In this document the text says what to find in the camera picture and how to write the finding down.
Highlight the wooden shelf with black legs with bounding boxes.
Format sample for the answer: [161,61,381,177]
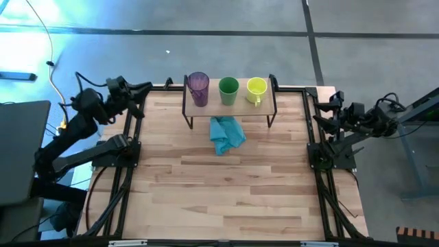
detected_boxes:
[181,73,279,130]

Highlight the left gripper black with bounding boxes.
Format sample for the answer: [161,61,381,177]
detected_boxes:
[106,75,154,119]

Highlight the blue-grey metal table frame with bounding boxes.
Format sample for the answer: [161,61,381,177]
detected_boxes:
[383,87,439,202]

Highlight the green plastic cup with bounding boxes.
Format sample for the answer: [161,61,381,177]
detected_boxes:
[218,76,240,106]

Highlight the dark grey flat panel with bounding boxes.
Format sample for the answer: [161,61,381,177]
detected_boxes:
[0,100,51,207]

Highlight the black aluminium table frame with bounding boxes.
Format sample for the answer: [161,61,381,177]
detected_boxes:
[77,77,370,241]

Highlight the white table edge bracket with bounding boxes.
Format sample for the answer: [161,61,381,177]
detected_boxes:
[300,241,340,247]
[108,239,148,247]

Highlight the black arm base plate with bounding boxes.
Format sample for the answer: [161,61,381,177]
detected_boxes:
[307,142,357,171]
[91,140,142,169]

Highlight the black bag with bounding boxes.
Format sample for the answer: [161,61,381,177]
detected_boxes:
[50,202,83,237]

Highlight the orange black striped block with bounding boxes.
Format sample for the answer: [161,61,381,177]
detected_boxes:
[396,226,439,246]

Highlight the grey box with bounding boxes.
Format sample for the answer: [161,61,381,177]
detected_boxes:
[0,197,45,243]

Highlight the yellow mug with handle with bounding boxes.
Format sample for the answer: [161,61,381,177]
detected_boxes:
[246,77,268,108]

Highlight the blue cloth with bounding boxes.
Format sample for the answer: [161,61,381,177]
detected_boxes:
[209,116,247,156]

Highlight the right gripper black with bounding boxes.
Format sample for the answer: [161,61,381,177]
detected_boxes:
[312,91,357,135]

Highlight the purple faceted plastic cup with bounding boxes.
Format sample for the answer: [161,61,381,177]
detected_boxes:
[187,71,211,108]

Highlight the black flat floor bar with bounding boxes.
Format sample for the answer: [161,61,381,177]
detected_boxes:
[0,71,38,82]

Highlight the yellow floor cable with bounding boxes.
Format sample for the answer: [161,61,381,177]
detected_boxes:
[25,0,69,134]

